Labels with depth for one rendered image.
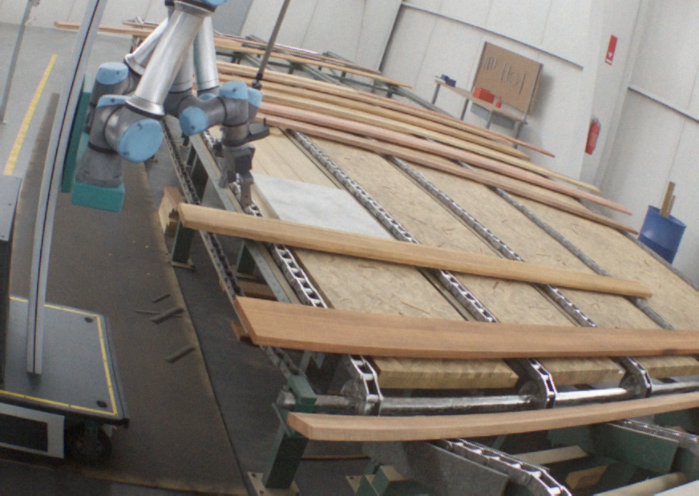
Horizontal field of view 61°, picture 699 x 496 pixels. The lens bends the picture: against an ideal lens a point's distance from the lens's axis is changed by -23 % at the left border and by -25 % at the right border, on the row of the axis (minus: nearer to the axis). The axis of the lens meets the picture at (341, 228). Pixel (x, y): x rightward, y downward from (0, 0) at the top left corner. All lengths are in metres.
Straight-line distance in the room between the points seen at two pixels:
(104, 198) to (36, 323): 0.56
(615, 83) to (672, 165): 1.49
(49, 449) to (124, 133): 1.13
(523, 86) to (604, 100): 2.24
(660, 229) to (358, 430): 6.37
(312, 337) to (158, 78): 0.75
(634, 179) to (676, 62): 1.83
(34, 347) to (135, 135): 0.90
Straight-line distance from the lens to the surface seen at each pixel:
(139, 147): 1.70
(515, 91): 11.33
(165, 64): 1.69
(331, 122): 4.68
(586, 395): 2.40
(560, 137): 10.56
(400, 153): 4.43
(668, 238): 7.54
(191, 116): 1.81
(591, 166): 9.50
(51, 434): 2.25
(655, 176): 8.97
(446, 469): 1.38
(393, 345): 1.94
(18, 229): 4.14
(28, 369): 2.31
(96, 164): 1.84
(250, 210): 2.69
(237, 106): 1.88
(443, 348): 2.03
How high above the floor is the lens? 1.67
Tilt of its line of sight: 17 degrees down
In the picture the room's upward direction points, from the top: 18 degrees clockwise
